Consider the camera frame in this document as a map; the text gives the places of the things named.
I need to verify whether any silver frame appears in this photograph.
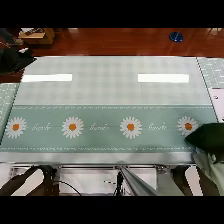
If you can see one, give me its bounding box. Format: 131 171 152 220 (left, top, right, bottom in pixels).
6 161 201 197

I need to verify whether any black cable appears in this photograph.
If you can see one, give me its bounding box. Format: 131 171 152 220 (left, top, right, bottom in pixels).
53 179 83 197

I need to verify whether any dark green T-shirt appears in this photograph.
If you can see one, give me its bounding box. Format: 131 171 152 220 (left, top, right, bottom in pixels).
184 122 224 164

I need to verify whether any wooden box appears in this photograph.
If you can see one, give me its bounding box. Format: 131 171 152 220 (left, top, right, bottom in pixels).
17 27 56 45

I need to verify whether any black garment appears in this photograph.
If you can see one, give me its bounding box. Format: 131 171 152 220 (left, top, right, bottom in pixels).
0 45 37 76

